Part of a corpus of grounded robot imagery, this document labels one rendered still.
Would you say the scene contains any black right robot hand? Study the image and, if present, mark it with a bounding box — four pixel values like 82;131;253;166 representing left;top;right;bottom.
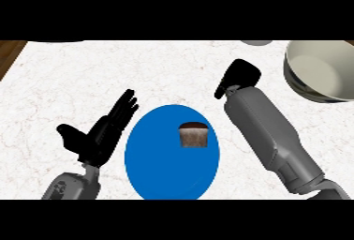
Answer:
213;58;263;100

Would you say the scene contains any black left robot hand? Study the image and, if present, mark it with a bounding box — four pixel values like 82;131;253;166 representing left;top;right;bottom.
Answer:
55;88;142;169

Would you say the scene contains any blue oval plate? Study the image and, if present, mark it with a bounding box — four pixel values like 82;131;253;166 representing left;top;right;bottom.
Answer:
123;104;222;201

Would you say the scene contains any cream bowl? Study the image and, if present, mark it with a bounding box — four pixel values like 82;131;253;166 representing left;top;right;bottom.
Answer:
282;39;354;103

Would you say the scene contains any pale grey round object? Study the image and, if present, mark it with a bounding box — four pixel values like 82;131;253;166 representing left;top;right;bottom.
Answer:
240;39;275;47

